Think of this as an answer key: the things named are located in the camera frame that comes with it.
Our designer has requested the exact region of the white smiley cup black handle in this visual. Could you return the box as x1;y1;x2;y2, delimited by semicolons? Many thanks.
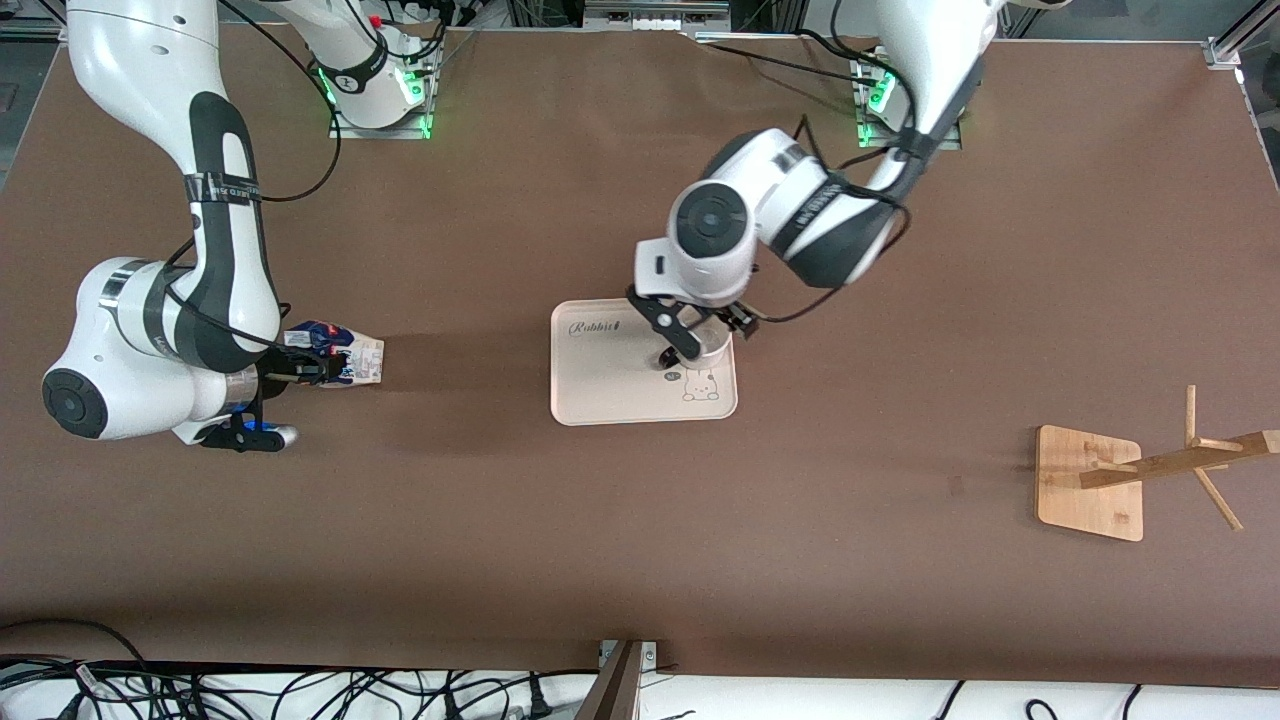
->
656;305;733;371

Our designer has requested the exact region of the blue milk carton green cap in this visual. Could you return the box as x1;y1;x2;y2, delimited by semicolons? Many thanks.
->
283;320;385;389

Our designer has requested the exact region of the wooden cup hanging rack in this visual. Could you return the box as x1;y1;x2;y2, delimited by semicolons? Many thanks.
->
1035;385;1280;543

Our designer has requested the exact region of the beige rabbit print tray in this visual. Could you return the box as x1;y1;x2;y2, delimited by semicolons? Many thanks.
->
550;295;739;428

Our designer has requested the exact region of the grey power strip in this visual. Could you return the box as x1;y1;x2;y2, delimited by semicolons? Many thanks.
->
585;0;731;31

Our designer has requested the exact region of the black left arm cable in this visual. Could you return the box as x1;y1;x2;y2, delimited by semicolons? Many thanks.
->
750;28;913;326

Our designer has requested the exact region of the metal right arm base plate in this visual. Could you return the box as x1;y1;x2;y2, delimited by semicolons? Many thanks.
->
330;40;433;139

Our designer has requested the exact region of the long black table cable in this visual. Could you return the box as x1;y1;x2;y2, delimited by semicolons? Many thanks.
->
690;28;881;89

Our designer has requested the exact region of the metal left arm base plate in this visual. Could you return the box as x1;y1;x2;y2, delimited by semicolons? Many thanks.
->
858;60;963;151

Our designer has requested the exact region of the short black table cable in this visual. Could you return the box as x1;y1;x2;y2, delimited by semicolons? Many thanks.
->
798;28;866;63

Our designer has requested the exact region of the black arched cable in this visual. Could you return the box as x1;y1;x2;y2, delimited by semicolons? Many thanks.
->
0;618;151;701

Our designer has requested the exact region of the small metal bracket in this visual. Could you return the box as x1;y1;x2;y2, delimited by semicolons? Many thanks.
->
600;640;658;673

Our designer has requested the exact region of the tangle of black cables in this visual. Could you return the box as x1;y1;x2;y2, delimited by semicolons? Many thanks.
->
0;655;601;720

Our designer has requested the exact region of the grey metal post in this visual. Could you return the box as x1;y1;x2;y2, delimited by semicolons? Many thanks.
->
575;640;646;720

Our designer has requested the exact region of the aluminium frame profile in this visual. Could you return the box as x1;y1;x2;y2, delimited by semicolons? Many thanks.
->
0;15;71;43

